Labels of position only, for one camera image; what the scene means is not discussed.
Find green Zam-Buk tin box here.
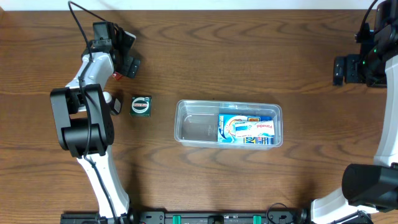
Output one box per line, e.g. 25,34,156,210
129,96,152,117

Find red small box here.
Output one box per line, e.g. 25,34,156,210
113,72,123,81

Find white Panadol box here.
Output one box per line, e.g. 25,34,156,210
234,121,275,138

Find clear plastic container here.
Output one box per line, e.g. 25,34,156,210
174,100,284,150

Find blue cooling patch box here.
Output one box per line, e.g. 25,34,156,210
218,114,275,145

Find dark bottle white cap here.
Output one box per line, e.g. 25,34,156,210
103,91,122,116

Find right black cable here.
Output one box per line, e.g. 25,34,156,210
354,0,379,44

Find left black cable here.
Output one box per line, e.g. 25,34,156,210
67,1,121,224

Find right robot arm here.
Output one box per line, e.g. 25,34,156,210
296,0,397,223

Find black cable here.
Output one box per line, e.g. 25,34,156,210
354,0,379,44
67,1,121,224

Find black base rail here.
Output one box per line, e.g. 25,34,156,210
60,208,312,224

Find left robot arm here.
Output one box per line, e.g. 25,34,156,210
50,21,141,223

